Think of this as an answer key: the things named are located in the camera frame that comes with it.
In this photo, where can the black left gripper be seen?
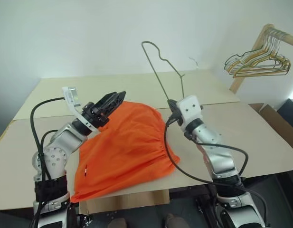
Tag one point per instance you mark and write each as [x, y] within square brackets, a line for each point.
[96, 115]

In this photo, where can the wooden clothes rack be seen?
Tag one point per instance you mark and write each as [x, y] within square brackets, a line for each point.
[239, 82]

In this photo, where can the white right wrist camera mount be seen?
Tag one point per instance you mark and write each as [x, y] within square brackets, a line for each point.
[190, 107]

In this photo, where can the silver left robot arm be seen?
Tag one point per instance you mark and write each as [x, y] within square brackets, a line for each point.
[56, 156]

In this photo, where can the black bin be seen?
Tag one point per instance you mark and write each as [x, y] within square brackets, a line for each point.
[290, 108]

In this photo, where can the orange shorts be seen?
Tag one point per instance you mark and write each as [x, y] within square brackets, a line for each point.
[127, 147]

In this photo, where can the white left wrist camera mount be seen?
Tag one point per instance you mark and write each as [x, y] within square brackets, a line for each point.
[69, 95]

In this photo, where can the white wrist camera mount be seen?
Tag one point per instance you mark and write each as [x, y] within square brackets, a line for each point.
[190, 107]
[69, 95]

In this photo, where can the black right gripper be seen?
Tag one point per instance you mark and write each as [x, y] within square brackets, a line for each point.
[176, 115]

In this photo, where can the open brown cardboard box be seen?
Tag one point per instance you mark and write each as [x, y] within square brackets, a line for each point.
[279, 123]

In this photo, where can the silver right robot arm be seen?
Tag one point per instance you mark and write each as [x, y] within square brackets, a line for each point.
[218, 158]

